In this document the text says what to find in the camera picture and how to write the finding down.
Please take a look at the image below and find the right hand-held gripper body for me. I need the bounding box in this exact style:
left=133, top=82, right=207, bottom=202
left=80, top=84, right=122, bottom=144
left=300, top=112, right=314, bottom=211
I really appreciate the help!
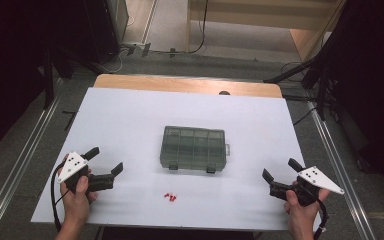
left=269, top=165, right=345, bottom=207

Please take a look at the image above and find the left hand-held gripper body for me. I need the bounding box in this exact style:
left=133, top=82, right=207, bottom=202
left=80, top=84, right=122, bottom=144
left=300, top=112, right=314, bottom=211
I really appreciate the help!
left=57, top=151, right=115, bottom=195

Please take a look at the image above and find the clear plastic compartment box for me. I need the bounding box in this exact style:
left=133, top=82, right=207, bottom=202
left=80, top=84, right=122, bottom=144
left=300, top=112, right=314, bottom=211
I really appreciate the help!
left=159, top=125, right=231, bottom=174

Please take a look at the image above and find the person's left hand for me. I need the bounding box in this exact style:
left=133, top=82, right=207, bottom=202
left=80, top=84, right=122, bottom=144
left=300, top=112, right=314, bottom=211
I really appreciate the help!
left=59, top=153, right=99, bottom=224

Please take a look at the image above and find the person's right hand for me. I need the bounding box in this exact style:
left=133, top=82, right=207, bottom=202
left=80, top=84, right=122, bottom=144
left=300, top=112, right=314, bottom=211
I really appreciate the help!
left=283, top=180, right=331, bottom=231

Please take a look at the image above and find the white board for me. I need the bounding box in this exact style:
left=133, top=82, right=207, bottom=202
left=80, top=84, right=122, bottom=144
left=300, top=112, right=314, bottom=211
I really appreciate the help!
left=30, top=87, right=325, bottom=233

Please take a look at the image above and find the black metal stand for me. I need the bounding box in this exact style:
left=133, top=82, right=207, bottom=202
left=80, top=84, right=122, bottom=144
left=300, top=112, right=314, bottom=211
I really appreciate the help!
left=263, top=54, right=334, bottom=122

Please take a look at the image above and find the dark curtain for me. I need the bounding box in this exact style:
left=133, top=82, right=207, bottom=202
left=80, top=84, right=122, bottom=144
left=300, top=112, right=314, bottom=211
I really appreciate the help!
left=326, top=0, right=384, bottom=199

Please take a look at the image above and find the black cabinet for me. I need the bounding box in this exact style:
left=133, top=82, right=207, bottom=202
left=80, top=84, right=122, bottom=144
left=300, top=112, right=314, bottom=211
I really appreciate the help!
left=79, top=0, right=130, bottom=66

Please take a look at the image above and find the light wooden shelf unit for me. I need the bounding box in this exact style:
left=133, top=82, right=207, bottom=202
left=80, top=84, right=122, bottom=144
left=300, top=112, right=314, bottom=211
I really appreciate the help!
left=185, top=0, right=348, bottom=63

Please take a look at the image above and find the metal floor rail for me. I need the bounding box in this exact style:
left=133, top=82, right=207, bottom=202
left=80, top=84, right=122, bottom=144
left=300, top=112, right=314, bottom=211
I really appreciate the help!
left=0, top=79, right=65, bottom=240
left=307, top=99, right=378, bottom=240

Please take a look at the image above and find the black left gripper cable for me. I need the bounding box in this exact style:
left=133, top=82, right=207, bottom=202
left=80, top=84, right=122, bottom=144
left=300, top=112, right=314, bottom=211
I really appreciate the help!
left=50, top=161, right=71, bottom=233

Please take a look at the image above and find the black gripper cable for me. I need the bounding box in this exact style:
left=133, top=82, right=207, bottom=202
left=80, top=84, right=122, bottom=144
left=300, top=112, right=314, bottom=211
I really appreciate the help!
left=313, top=196, right=330, bottom=240
left=50, top=161, right=71, bottom=233

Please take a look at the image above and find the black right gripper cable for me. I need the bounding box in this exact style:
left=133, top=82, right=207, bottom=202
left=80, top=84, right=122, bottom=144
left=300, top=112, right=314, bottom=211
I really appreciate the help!
left=313, top=196, right=330, bottom=240

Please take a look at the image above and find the black floor cable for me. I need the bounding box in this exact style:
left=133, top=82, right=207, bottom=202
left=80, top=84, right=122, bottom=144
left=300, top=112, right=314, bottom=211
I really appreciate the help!
left=292, top=107, right=317, bottom=127

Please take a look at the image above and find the white floor cable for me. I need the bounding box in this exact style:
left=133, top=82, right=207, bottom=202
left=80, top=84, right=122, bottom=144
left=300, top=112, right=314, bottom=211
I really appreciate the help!
left=105, top=49, right=128, bottom=74

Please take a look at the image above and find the black hanging cable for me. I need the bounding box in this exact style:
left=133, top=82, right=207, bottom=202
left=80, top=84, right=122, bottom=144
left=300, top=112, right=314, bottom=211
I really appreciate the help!
left=187, top=0, right=210, bottom=55

